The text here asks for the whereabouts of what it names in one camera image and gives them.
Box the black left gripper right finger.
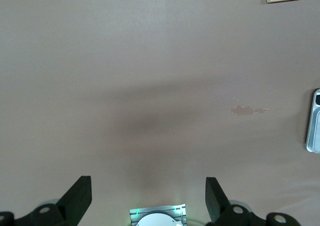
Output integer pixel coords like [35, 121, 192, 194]
[205, 177, 302, 226]

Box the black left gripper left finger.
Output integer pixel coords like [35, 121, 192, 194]
[0, 175, 93, 226]

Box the brown sauce stain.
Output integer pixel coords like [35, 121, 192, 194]
[229, 95, 293, 117]

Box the silver kitchen scale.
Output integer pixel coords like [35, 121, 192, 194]
[305, 88, 320, 153]

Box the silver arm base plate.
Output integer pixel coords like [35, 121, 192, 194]
[128, 203, 188, 226]

